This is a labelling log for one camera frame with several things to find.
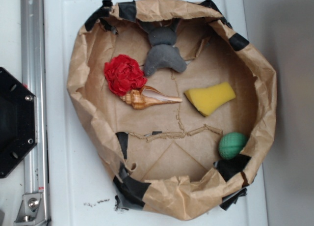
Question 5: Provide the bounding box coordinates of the gray plush animal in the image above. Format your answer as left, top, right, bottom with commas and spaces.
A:
138, 18, 187, 77

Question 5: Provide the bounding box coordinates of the brown spiral seashell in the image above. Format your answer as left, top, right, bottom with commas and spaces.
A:
120, 86, 183, 110

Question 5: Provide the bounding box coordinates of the brown paper bag bin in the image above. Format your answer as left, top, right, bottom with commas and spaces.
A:
67, 0, 277, 220

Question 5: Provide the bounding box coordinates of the red crumpled paper flower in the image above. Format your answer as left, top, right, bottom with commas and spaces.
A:
104, 55, 147, 96

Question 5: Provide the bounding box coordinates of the yellow sponge piece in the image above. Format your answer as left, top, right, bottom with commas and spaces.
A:
184, 82, 236, 116

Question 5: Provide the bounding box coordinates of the green textured ball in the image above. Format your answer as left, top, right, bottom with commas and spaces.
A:
218, 132, 248, 160

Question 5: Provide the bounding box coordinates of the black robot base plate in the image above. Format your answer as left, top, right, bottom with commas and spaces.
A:
0, 67, 37, 179

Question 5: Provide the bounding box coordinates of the aluminum extrusion rail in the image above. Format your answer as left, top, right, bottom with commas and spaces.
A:
21, 0, 51, 226

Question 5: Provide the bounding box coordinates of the metal corner bracket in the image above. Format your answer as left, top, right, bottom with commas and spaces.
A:
14, 193, 46, 226

